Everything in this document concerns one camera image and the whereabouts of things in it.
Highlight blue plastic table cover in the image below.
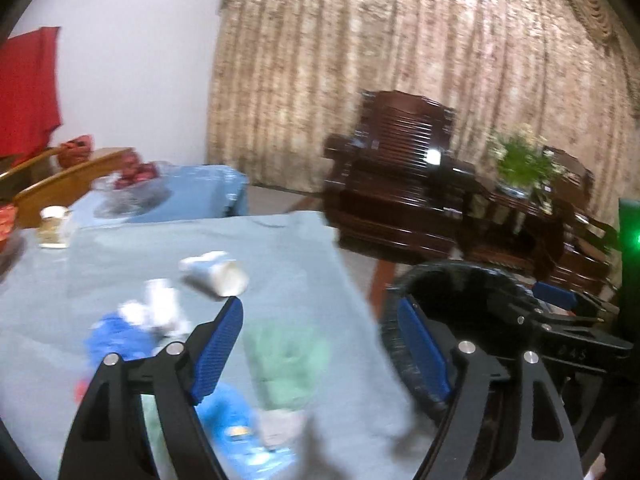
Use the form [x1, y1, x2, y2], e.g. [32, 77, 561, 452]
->
[75, 164, 251, 229]

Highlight black round trash bin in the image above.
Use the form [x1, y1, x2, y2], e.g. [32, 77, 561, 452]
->
[377, 260, 621, 433]

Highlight beige patterned curtain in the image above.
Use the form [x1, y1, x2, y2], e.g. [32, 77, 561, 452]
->
[205, 0, 640, 206]

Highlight white and blue paper cup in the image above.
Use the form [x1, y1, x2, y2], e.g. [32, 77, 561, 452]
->
[179, 251, 249, 297]

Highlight green plastic wrapper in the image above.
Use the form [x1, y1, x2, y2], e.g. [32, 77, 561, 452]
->
[244, 322, 332, 412]

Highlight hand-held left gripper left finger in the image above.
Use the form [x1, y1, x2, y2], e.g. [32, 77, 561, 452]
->
[57, 296, 245, 480]

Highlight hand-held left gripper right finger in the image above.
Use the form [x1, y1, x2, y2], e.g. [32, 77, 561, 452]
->
[398, 296, 586, 480]

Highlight gold and white tissue box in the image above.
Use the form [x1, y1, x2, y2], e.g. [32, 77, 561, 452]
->
[37, 205, 76, 250]

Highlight dark slatted wooden armchair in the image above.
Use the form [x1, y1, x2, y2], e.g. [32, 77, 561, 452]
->
[322, 90, 477, 262]

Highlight blue plastic bag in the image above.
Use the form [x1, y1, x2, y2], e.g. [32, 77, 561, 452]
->
[75, 312, 157, 403]

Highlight blue snack packet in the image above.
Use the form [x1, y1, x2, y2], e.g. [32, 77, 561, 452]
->
[196, 382, 297, 480]

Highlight red hanging cloth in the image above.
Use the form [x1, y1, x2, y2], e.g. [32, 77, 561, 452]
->
[0, 26, 63, 157]

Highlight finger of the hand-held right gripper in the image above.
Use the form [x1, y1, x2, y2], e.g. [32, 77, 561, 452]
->
[532, 281, 620, 317]
[487, 290, 633, 361]

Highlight red crumpled snack bag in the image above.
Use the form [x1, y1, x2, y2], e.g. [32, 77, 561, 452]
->
[57, 135, 96, 167]

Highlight clear glass fruit bowl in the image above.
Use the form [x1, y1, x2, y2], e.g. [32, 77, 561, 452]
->
[92, 160, 173, 218]

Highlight large red apple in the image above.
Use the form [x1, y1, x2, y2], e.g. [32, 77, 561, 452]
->
[114, 154, 146, 183]

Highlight green potted plant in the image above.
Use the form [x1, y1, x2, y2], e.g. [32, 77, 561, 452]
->
[487, 124, 565, 200]

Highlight red patterned packet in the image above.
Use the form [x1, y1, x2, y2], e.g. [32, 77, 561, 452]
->
[0, 202, 22, 256]

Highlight dark wooden side table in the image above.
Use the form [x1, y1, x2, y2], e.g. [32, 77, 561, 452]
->
[462, 180, 568, 273]

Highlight white tissue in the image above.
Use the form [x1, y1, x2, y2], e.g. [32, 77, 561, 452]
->
[117, 280, 190, 337]

